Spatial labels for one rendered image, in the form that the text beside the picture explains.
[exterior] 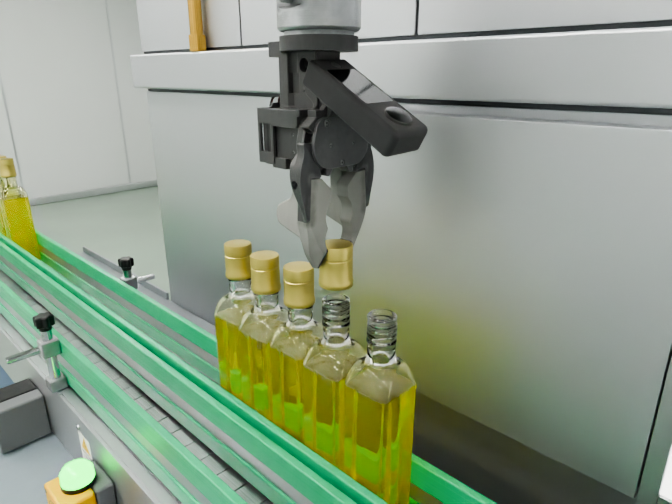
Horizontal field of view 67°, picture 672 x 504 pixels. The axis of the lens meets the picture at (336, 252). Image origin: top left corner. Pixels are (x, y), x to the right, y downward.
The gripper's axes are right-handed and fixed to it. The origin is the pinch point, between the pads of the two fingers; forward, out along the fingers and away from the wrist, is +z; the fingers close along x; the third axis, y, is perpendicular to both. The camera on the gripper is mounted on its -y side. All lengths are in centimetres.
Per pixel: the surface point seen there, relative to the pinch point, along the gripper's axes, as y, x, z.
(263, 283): 10.3, 1.4, 6.0
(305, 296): 4.2, 0.4, 6.0
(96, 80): 587, -211, -11
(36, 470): 48, 21, 44
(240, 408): 12.8, 4.2, 22.9
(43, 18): 586, -166, -72
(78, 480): 29.2, 19.7, 34.6
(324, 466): -2.0, 3.9, 22.8
